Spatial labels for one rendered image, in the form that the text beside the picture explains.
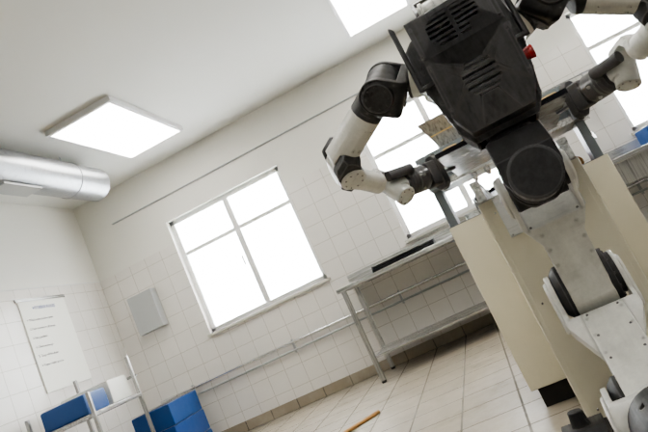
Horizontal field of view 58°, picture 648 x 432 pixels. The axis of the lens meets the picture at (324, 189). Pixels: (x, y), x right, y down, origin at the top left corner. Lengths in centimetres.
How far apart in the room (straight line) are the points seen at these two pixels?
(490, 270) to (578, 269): 109
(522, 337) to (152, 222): 486
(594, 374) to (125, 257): 564
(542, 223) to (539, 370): 127
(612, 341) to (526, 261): 51
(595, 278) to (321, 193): 466
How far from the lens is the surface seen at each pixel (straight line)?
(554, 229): 154
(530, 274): 196
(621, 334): 154
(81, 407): 509
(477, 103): 135
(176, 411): 596
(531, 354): 270
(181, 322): 663
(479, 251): 265
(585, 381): 201
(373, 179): 177
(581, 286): 161
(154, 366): 685
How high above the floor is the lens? 73
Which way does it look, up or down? 11 degrees up
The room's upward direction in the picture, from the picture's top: 25 degrees counter-clockwise
